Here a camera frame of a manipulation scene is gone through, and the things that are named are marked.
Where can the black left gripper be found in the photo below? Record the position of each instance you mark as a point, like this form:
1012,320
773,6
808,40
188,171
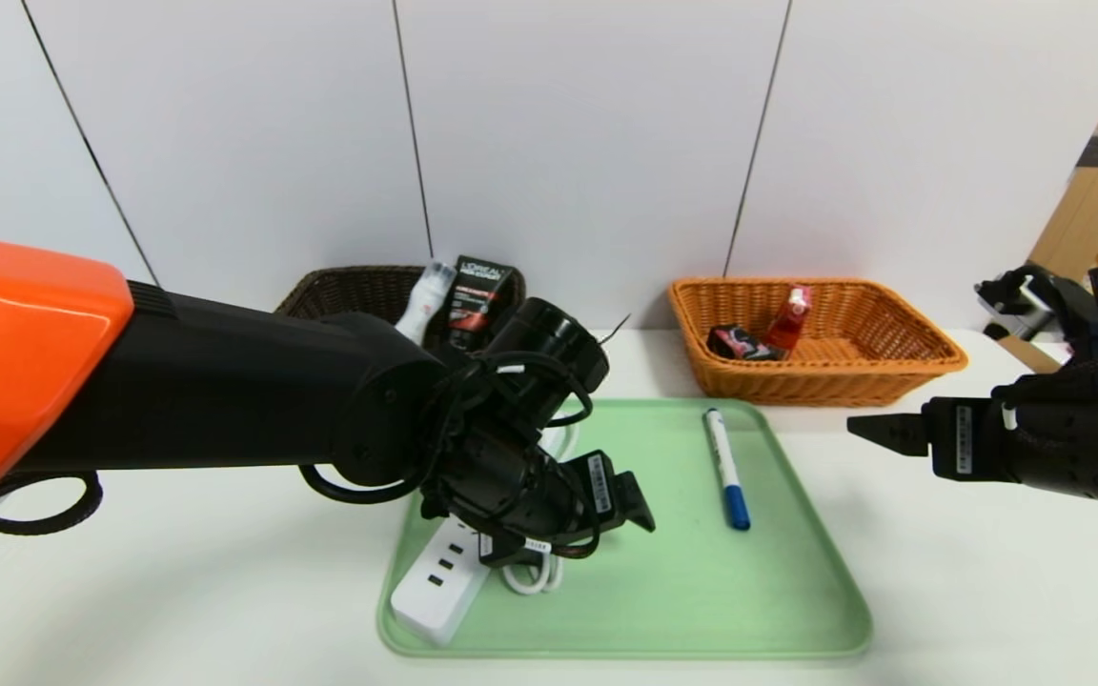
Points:
600,487

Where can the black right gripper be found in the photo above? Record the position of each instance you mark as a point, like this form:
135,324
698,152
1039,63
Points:
959,439

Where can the white marker with blue cap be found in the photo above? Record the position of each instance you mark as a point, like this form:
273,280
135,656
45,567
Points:
726,467

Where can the red snack packet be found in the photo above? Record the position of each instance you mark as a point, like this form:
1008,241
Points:
787,324

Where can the black pink chewing gum box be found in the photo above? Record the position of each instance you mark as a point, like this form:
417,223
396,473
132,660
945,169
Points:
740,345

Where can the white power strip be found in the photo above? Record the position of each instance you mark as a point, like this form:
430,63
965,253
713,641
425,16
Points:
435,591

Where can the black cosmetic tube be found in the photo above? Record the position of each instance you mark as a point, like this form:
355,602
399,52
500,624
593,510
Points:
477,300

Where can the white bottle with clear cap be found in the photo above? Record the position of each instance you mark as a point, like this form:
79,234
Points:
423,305

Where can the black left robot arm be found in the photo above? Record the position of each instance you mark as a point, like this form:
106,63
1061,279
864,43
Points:
177,381

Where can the orange wicker basket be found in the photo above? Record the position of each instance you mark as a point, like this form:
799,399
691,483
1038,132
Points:
844,381

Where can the dark brown wicker basket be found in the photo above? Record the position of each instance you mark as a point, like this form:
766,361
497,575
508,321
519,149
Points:
349,291

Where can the light green plastic tray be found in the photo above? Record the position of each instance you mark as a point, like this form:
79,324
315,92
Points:
701,591

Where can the wooden cabinet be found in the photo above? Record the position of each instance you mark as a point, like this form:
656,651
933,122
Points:
1092,191

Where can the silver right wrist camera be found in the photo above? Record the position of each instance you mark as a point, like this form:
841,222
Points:
1016,305

